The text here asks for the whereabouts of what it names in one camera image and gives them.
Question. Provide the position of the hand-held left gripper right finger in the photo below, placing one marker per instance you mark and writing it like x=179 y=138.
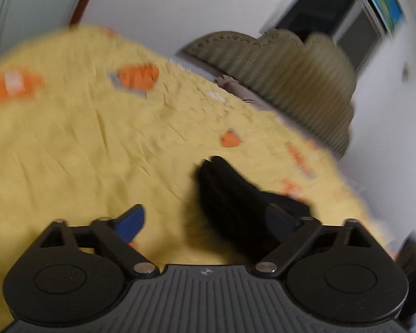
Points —
x=280 y=223

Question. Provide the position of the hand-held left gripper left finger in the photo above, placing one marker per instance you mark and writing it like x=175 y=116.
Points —
x=133 y=221

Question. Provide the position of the black pants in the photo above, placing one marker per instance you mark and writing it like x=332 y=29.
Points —
x=228 y=197

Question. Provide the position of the yellow carrot printed blanket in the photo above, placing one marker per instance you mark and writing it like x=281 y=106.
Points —
x=72 y=138

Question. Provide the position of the olive padded headboard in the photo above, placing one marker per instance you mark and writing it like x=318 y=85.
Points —
x=291 y=83

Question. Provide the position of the patterned grey pillow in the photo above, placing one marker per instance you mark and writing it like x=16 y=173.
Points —
x=234 y=86

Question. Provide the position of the dark window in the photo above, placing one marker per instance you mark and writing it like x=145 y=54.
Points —
x=315 y=10

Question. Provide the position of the colourful wall poster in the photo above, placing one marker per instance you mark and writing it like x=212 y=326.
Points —
x=384 y=0

